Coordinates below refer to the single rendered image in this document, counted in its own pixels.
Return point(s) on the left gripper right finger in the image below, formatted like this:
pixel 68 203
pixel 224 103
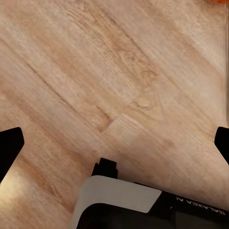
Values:
pixel 222 142

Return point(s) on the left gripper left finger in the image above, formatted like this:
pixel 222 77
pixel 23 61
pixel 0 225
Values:
pixel 11 143

